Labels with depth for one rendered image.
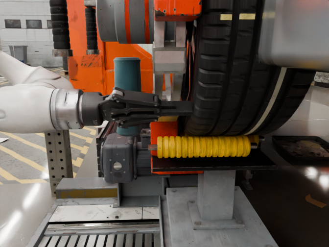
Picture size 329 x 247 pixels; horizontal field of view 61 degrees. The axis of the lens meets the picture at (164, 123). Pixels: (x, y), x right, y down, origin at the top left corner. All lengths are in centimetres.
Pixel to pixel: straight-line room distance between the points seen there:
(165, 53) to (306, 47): 30
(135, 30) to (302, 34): 51
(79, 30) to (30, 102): 71
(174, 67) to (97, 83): 74
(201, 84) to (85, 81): 81
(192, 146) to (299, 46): 45
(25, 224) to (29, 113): 92
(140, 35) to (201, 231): 60
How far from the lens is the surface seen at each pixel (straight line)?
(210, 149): 74
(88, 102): 60
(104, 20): 78
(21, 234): 143
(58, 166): 158
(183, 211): 101
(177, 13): 47
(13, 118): 64
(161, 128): 80
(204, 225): 93
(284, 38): 38
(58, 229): 127
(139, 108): 60
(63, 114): 61
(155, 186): 136
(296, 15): 36
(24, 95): 63
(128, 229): 121
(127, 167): 114
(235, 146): 76
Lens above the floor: 76
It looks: 15 degrees down
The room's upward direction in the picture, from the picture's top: straight up
